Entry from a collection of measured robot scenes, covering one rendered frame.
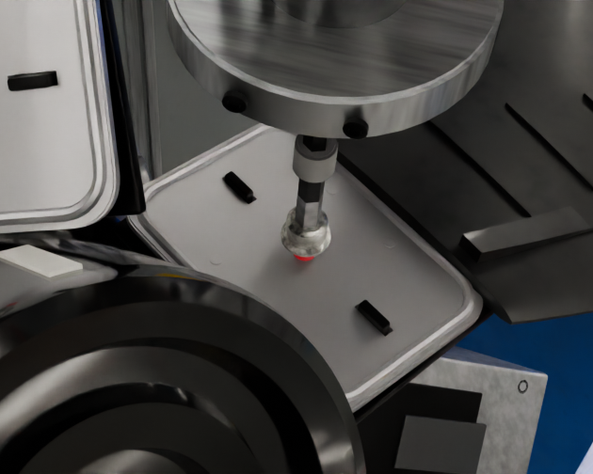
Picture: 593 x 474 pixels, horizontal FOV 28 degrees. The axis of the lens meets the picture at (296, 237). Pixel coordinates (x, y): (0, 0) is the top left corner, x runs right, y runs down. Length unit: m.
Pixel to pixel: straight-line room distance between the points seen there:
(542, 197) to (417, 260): 0.05
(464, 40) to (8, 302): 0.10
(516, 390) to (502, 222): 0.18
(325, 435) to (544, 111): 0.15
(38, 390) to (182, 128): 1.39
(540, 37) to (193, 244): 0.14
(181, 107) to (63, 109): 1.33
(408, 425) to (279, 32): 0.27
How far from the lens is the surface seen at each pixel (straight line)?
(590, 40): 0.41
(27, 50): 0.27
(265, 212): 0.33
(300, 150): 0.29
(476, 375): 0.50
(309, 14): 0.24
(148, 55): 1.46
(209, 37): 0.23
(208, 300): 0.24
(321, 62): 0.23
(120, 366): 0.24
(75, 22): 0.26
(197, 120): 1.63
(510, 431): 0.52
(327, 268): 0.32
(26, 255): 0.25
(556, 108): 0.38
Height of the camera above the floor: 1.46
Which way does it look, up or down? 55 degrees down
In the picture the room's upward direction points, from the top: 6 degrees clockwise
